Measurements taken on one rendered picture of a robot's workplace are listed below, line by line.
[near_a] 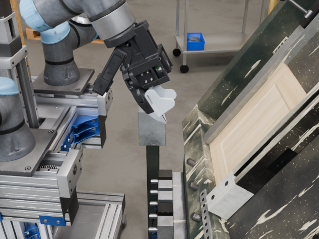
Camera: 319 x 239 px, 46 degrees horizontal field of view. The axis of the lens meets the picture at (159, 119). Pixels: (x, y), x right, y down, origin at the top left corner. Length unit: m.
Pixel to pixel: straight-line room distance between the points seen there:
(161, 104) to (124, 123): 2.48
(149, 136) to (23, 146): 0.63
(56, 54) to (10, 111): 0.48
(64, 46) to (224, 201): 0.86
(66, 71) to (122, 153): 1.40
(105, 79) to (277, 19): 0.93
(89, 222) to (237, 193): 1.16
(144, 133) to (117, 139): 1.40
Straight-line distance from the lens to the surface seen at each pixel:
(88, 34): 1.62
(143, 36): 0.69
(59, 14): 0.72
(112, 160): 2.81
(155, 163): 1.76
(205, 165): 1.32
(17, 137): 1.18
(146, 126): 1.60
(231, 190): 1.09
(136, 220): 2.36
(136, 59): 0.71
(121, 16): 0.67
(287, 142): 1.02
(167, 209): 1.35
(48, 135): 1.27
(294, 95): 1.16
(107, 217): 2.08
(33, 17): 0.75
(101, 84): 0.74
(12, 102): 1.13
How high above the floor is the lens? 1.73
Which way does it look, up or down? 32 degrees down
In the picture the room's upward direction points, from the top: straight up
